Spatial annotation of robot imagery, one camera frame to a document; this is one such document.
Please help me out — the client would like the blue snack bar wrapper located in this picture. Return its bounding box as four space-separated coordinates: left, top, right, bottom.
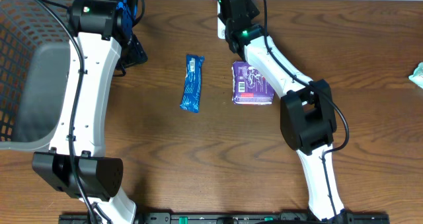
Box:
180 55 205 113

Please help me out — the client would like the red purple snack packet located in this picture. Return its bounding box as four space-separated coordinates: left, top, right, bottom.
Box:
232 61 274 105

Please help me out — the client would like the mint green snack packet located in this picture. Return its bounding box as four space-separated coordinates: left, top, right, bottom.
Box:
408 62 423 89

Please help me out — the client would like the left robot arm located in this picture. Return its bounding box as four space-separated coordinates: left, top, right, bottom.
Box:
32 0 147 223

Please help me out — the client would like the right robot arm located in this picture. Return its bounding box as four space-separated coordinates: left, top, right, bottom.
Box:
216 0 348 223

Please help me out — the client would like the white barcode scanner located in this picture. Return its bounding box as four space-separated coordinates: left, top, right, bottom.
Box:
217 0 225 40

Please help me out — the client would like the grey plastic mesh basket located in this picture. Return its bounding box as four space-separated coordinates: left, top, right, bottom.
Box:
1 0 72 151

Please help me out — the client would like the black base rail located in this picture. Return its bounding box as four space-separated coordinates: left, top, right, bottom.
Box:
58 211 391 224

